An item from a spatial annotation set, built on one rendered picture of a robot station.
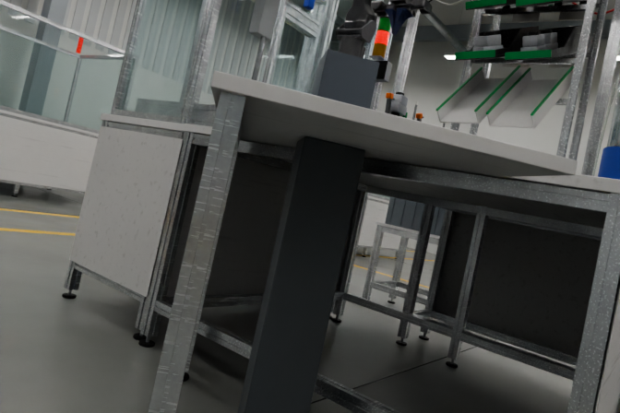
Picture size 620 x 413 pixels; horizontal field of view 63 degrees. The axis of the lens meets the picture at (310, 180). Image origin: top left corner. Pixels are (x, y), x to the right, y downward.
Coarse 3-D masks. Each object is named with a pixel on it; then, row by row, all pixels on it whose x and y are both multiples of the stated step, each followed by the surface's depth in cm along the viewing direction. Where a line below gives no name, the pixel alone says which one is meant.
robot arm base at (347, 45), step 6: (342, 36) 134; (348, 36) 134; (342, 42) 134; (348, 42) 134; (354, 42) 133; (360, 42) 134; (342, 48) 134; (348, 48) 133; (354, 48) 133; (360, 48) 135; (354, 54) 134; (360, 54) 135
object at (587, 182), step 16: (192, 128) 192; (208, 128) 187; (288, 160) 238; (384, 160) 145; (368, 176) 225; (496, 176) 124; (512, 176) 121; (528, 176) 119; (544, 176) 117; (560, 176) 115; (576, 176) 113; (592, 176) 111; (416, 192) 264; (432, 192) 237; (448, 192) 214; (464, 192) 195; (608, 192) 109; (496, 208) 256; (512, 208) 231; (528, 208) 209; (544, 208) 191; (560, 208) 176; (576, 208) 163; (592, 224) 219
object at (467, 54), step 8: (496, 32) 169; (504, 32) 170; (512, 32) 168; (520, 32) 154; (504, 40) 170; (512, 40) 168; (520, 40) 154; (472, 48) 160; (504, 48) 148; (512, 48) 152; (456, 56) 154; (464, 56) 152; (472, 56) 150; (480, 56) 149; (488, 56) 147; (496, 56) 146
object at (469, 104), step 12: (480, 72) 164; (516, 72) 154; (468, 84) 160; (480, 84) 164; (492, 84) 161; (504, 84) 150; (456, 96) 156; (468, 96) 160; (480, 96) 157; (492, 96) 146; (444, 108) 153; (456, 108) 156; (468, 108) 153; (480, 108) 143; (444, 120) 152; (456, 120) 149; (468, 120) 147; (480, 120) 143
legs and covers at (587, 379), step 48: (192, 144) 193; (240, 144) 178; (192, 192) 203; (240, 192) 224; (384, 192) 294; (480, 192) 129; (528, 192) 120; (576, 192) 114; (240, 240) 229; (480, 240) 257; (240, 288) 234; (336, 288) 300; (240, 336) 168; (336, 384) 144; (576, 384) 108
